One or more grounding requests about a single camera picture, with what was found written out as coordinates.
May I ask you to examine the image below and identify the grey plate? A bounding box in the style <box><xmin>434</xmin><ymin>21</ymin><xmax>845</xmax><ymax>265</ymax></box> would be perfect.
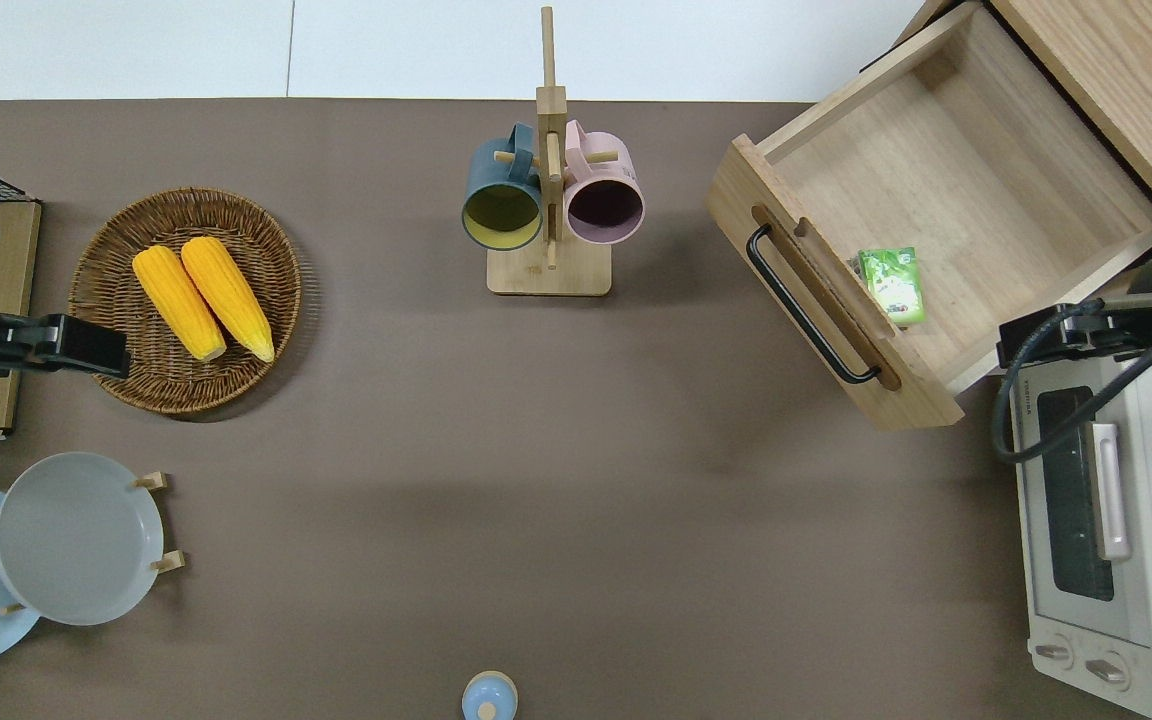
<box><xmin>0</xmin><ymin>452</ymin><xmax>166</xmax><ymax>628</ymax></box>

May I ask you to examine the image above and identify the dark blue mug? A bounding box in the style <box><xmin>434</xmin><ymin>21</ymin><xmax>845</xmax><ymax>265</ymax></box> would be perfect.
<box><xmin>461</xmin><ymin>122</ymin><xmax>546</xmax><ymax>252</ymax></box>

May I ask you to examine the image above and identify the brown wicker basket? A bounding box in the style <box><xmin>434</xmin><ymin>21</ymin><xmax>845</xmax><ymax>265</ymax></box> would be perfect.
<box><xmin>68</xmin><ymin>187</ymin><xmax>304</xmax><ymax>417</ymax></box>

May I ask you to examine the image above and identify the green tissue pack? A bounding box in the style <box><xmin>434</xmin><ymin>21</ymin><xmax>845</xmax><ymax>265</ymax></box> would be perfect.
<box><xmin>855</xmin><ymin>246</ymin><xmax>928</xmax><ymax>329</ymax></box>

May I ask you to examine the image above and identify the small blue bell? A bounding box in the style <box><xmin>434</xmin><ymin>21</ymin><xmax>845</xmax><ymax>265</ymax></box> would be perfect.
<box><xmin>462</xmin><ymin>671</ymin><xmax>519</xmax><ymax>720</ymax></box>

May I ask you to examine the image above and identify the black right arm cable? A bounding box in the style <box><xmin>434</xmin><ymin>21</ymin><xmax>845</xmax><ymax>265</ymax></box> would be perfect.
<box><xmin>990</xmin><ymin>298</ymin><xmax>1152</xmax><ymax>513</ymax></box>

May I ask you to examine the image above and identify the wooden mug tree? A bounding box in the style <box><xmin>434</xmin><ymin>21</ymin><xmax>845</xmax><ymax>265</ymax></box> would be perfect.
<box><xmin>486</xmin><ymin>5</ymin><xmax>615</xmax><ymax>298</ymax></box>

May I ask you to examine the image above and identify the wooden drawer cabinet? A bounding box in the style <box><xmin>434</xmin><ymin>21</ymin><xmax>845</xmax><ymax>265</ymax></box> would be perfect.
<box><xmin>894</xmin><ymin>0</ymin><xmax>1152</xmax><ymax>238</ymax></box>

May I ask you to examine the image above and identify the wooden drawer with black handle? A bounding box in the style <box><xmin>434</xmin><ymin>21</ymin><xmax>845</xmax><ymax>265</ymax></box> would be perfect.
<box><xmin>706</xmin><ymin>0</ymin><xmax>1152</xmax><ymax>433</ymax></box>

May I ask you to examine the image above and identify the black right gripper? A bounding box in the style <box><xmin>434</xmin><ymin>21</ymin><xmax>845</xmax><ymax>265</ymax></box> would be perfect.
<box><xmin>997</xmin><ymin>293</ymin><xmax>1152</xmax><ymax>369</ymax></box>

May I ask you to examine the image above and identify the yellow corn cob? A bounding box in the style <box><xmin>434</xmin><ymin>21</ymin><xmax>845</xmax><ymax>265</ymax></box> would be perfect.
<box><xmin>132</xmin><ymin>245</ymin><xmax>228</xmax><ymax>363</ymax></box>
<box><xmin>181</xmin><ymin>236</ymin><xmax>277</xmax><ymax>364</ymax></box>

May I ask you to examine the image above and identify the pink mug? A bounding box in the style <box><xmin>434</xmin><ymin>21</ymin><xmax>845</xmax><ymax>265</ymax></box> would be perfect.
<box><xmin>562</xmin><ymin>120</ymin><xmax>646</xmax><ymax>247</ymax></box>

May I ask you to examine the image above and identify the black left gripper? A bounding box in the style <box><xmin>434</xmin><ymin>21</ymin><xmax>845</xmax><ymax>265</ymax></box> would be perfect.
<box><xmin>0</xmin><ymin>313</ymin><xmax>133</xmax><ymax>381</ymax></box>

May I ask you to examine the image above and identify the wooden plate rack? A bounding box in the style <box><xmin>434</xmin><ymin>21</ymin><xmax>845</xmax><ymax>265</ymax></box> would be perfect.
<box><xmin>0</xmin><ymin>470</ymin><xmax>188</xmax><ymax>617</ymax></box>

